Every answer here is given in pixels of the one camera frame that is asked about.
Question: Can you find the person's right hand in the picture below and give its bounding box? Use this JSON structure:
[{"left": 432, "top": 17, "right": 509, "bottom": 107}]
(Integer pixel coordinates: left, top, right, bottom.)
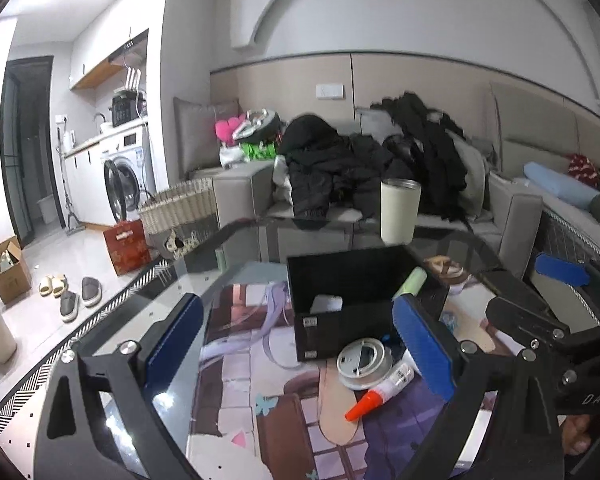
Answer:
[{"left": 561, "top": 413, "right": 594, "bottom": 457}]

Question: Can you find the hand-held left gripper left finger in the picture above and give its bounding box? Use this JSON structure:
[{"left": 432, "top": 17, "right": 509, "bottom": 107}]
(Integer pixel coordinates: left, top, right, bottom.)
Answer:
[{"left": 34, "top": 292, "right": 206, "bottom": 480}]

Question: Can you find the small white bin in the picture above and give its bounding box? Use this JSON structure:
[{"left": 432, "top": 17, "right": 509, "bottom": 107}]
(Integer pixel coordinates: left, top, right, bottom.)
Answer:
[{"left": 37, "top": 194, "right": 56, "bottom": 225}]

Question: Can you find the brown strap sandal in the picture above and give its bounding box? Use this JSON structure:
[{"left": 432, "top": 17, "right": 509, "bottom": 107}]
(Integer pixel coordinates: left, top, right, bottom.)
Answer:
[{"left": 422, "top": 254, "right": 469, "bottom": 287}]

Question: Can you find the cardboard box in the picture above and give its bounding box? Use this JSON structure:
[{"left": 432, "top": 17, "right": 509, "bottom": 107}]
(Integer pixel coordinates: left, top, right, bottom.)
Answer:
[{"left": 0, "top": 235, "right": 33, "bottom": 305}]

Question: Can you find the red gift bag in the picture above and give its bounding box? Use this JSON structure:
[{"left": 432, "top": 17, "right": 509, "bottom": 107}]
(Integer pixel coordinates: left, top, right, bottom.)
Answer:
[{"left": 103, "top": 219, "right": 154, "bottom": 276}]

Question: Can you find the grey sofa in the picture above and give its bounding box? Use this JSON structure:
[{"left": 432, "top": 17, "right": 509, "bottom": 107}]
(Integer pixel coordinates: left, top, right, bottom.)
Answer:
[{"left": 180, "top": 120, "right": 545, "bottom": 281}]

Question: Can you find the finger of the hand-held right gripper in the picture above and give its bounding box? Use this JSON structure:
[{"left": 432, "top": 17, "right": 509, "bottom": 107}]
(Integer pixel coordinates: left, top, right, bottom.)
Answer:
[
  {"left": 533, "top": 252, "right": 600, "bottom": 321},
  {"left": 484, "top": 296, "right": 572, "bottom": 349}
]

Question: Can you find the bed with beige headboard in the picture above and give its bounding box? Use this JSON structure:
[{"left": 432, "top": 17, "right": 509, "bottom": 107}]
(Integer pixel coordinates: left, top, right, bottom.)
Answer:
[{"left": 489, "top": 80, "right": 600, "bottom": 313}]

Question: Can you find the grey pillow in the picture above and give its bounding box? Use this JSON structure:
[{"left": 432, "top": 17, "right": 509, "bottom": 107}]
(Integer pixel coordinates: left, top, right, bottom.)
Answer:
[{"left": 173, "top": 97, "right": 242, "bottom": 174}]

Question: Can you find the white wall cabinet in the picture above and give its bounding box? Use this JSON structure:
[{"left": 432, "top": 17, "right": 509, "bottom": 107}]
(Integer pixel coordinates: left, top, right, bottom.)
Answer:
[{"left": 69, "top": 29, "right": 150, "bottom": 92}]

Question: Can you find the black and white rug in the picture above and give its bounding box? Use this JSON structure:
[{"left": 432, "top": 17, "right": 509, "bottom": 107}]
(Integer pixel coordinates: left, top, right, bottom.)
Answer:
[{"left": 0, "top": 259, "right": 182, "bottom": 442}]

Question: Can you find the pink plush toy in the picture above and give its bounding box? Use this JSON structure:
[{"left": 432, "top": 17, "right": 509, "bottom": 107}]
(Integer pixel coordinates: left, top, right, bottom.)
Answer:
[{"left": 215, "top": 115, "right": 248, "bottom": 144}]

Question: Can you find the black storage box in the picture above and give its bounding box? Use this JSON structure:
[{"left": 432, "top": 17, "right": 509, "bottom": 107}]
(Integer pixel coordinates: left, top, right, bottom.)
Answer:
[{"left": 286, "top": 245, "right": 451, "bottom": 362}]

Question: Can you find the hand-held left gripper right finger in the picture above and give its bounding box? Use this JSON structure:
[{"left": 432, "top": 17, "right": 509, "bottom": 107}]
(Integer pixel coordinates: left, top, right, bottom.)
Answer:
[{"left": 391, "top": 292, "right": 566, "bottom": 480}]

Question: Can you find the pale green tube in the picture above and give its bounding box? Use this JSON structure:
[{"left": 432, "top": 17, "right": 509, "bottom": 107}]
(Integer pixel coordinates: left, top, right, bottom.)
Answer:
[{"left": 397, "top": 266, "right": 428, "bottom": 297}]

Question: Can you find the white plastic bag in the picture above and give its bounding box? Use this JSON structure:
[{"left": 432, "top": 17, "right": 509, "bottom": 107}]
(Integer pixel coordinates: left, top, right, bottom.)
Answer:
[{"left": 219, "top": 144, "right": 247, "bottom": 169}]

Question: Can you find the green printed bag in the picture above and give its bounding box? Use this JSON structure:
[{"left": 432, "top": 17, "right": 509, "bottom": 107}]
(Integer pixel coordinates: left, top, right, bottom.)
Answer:
[{"left": 240, "top": 141, "right": 279, "bottom": 161}]

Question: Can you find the wicker laundry basket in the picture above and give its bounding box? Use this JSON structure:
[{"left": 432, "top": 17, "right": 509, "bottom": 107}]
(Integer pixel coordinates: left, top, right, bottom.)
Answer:
[{"left": 137, "top": 178, "right": 222, "bottom": 262}]

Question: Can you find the black puffer jacket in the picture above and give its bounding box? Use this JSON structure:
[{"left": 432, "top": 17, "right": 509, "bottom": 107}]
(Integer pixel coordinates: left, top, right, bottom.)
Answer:
[{"left": 278, "top": 114, "right": 417, "bottom": 221}]

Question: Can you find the blue pillow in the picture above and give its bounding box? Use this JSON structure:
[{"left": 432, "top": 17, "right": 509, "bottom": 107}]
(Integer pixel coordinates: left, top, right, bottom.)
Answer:
[{"left": 523, "top": 161, "right": 600, "bottom": 211}]

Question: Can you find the red patterned cloth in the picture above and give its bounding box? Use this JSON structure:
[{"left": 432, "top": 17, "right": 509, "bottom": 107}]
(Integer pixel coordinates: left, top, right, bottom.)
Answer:
[{"left": 567, "top": 153, "right": 600, "bottom": 191}]

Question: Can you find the black and white bag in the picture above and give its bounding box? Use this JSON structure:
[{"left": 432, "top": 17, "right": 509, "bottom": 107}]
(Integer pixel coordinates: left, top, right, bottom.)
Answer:
[{"left": 232, "top": 108, "right": 282, "bottom": 142}]

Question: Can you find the white washing machine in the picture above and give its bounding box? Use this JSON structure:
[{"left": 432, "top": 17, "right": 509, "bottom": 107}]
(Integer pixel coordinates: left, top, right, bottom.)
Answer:
[{"left": 98, "top": 126, "right": 157, "bottom": 227}]

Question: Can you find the white glue tube orange cap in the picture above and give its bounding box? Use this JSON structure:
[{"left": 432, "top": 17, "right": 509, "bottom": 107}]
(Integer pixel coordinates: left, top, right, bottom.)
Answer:
[{"left": 344, "top": 349, "right": 416, "bottom": 422}]

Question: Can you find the black countertop oven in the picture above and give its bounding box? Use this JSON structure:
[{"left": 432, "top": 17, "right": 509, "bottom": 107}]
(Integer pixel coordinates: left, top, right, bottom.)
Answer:
[{"left": 110, "top": 90, "right": 149, "bottom": 129}]

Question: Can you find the cream tumbler cup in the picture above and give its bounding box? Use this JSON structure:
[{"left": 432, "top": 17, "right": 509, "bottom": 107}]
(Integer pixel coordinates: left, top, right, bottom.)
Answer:
[{"left": 380, "top": 178, "right": 422, "bottom": 245}]

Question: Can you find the round white smoke detector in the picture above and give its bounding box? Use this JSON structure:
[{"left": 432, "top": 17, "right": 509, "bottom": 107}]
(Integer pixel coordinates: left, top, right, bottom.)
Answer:
[{"left": 336, "top": 337, "right": 395, "bottom": 391}]

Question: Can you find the dark door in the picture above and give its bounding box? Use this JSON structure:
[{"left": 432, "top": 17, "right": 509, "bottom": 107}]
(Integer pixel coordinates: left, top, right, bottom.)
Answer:
[{"left": 0, "top": 55, "right": 55, "bottom": 249}]

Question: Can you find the pile of black clothes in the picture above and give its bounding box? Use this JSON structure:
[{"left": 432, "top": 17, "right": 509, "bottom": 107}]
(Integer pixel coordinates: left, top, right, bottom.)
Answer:
[{"left": 370, "top": 92, "right": 469, "bottom": 224}]

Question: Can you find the light grey cushion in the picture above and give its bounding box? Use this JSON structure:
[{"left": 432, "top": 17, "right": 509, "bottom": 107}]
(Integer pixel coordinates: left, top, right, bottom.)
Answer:
[{"left": 445, "top": 130, "right": 489, "bottom": 212}]

